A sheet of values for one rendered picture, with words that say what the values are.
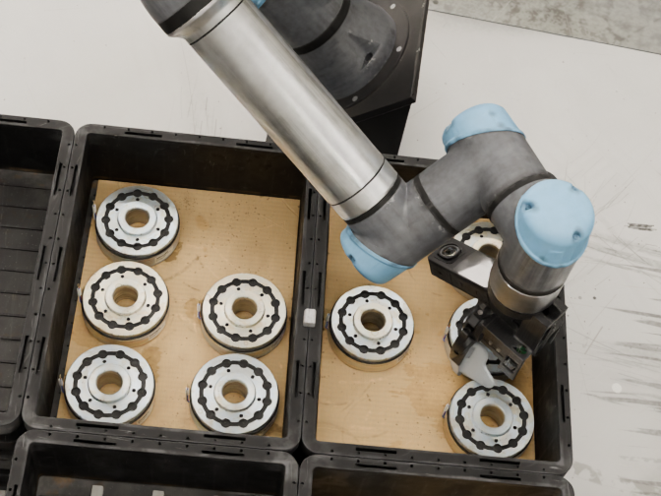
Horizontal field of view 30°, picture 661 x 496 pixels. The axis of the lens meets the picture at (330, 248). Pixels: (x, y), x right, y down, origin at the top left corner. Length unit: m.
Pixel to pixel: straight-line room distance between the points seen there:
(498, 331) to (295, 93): 0.36
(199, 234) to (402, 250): 0.37
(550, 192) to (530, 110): 0.71
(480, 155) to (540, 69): 0.73
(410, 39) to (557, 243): 0.55
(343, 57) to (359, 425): 0.49
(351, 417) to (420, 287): 0.20
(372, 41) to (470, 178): 0.44
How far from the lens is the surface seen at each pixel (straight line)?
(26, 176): 1.63
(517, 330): 1.36
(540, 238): 1.19
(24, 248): 1.57
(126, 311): 1.48
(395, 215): 1.27
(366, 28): 1.65
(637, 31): 3.06
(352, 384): 1.49
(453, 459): 1.36
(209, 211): 1.59
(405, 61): 1.65
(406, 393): 1.49
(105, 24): 1.94
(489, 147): 1.26
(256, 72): 1.22
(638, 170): 1.91
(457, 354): 1.42
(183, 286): 1.53
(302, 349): 1.39
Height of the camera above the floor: 2.18
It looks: 59 degrees down
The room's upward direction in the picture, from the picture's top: 12 degrees clockwise
